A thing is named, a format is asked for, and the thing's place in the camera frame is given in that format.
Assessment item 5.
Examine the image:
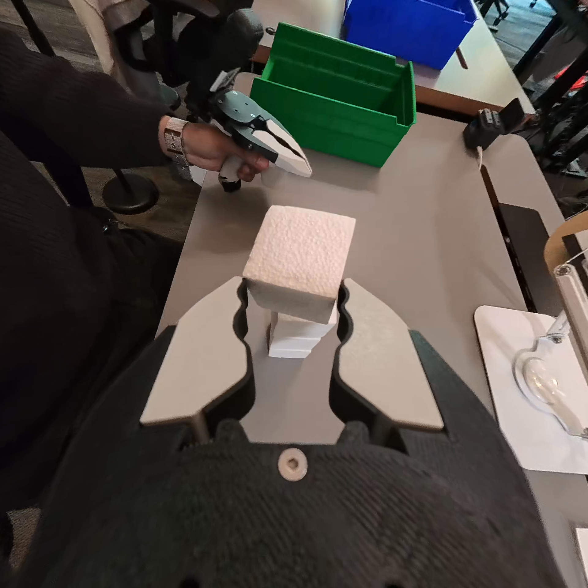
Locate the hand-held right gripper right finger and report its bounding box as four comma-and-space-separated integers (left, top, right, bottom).
328, 277, 446, 446

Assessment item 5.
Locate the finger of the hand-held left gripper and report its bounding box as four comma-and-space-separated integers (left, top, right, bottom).
262, 114, 314, 175
250, 131, 313, 179

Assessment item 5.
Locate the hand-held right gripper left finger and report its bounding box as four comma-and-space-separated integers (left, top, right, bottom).
139, 276, 256, 443

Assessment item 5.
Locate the person's left forearm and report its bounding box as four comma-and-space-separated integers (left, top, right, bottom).
0, 28, 173, 169

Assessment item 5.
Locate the light desk with wooden edge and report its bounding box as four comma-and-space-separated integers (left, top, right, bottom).
250, 0, 536, 116

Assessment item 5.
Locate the person's left hand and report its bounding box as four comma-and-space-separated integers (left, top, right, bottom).
181, 122, 270, 183

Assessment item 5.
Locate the green storage bin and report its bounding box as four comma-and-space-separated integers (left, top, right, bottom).
249, 22, 417, 168

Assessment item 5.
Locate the black office chair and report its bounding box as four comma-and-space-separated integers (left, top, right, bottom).
115, 0, 265, 114

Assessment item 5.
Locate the document stand with wooden board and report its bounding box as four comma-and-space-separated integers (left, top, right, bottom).
473, 216, 588, 471

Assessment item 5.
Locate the black round stand base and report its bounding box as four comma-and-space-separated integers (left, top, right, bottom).
101, 173, 160, 215

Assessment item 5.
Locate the person's black clothing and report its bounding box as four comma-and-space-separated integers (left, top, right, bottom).
0, 133, 185, 511

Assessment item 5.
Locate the blue storage bin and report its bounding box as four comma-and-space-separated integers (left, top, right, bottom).
342, 0, 478, 70

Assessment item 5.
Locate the black battery charger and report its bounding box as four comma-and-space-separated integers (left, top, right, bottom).
463, 108, 506, 151

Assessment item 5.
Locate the black phone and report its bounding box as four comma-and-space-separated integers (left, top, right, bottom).
501, 97, 527, 134

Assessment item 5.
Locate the grey wrist strap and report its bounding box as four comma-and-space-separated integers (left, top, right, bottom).
163, 116, 194, 181

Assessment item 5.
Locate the dark desk cable flap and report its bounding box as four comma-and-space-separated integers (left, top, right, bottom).
498, 202, 567, 314

